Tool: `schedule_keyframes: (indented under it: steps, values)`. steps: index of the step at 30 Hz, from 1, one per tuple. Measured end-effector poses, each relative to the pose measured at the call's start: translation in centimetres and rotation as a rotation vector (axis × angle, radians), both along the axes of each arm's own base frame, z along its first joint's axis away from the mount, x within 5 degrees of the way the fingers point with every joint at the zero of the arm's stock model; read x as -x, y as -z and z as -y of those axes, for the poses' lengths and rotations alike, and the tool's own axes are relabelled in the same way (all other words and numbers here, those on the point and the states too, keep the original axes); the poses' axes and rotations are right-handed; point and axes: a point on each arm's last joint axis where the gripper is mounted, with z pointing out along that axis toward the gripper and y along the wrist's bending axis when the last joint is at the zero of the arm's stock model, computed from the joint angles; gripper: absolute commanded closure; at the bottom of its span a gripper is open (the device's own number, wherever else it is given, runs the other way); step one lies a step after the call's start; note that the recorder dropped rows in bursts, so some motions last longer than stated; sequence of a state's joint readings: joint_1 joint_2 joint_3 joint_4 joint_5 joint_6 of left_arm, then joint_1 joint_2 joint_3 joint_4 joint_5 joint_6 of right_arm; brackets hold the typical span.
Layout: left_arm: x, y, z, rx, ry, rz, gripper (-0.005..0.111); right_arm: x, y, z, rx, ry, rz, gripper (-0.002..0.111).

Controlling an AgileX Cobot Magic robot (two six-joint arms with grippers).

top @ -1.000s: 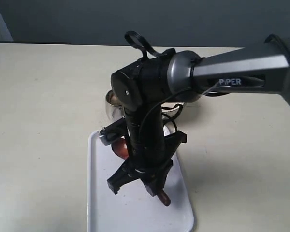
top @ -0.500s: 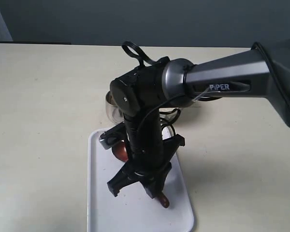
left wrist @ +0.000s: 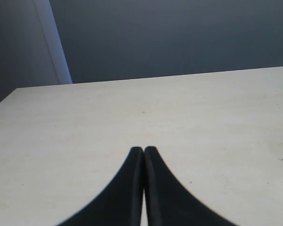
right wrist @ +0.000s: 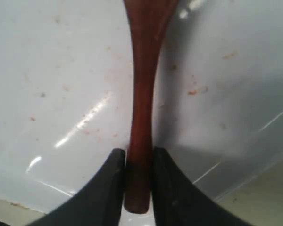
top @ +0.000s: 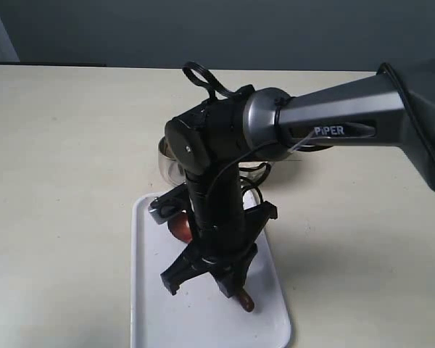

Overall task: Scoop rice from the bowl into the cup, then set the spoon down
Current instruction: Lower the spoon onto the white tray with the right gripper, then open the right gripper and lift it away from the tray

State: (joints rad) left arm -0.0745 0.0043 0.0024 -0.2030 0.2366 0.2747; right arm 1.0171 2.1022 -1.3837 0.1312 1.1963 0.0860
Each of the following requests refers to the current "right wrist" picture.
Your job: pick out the dark red wooden spoon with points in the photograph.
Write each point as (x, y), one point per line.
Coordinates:
(148, 21)

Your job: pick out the white plastic tray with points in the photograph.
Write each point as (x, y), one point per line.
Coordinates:
(66, 92)

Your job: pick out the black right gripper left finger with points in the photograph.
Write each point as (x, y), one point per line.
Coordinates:
(98, 203)

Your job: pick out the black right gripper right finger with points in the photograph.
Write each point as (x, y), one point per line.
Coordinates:
(178, 202)

